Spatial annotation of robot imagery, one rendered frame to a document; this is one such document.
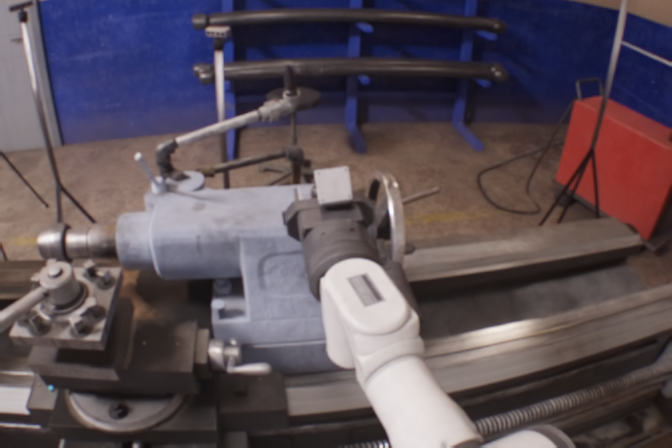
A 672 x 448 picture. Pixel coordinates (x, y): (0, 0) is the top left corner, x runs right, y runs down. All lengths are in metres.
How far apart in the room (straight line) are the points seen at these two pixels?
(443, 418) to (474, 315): 0.93
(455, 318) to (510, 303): 0.18
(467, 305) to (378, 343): 0.92
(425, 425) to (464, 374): 0.62
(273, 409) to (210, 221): 0.36
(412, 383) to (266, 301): 0.50
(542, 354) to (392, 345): 0.71
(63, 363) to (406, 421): 0.56
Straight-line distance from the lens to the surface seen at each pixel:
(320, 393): 0.94
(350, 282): 0.47
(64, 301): 0.75
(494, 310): 1.34
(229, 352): 0.79
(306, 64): 3.52
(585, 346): 1.18
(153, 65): 3.95
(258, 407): 0.89
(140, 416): 0.83
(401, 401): 0.41
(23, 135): 4.57
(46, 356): 0.82
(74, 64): 4.15
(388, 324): 0.43
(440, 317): 1.28
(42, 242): 0.98
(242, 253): 0.83
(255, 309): 0.87
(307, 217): 0.62
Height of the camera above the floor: 1.63
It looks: 32 degrees down
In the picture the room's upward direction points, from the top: 2 degrees clockwise
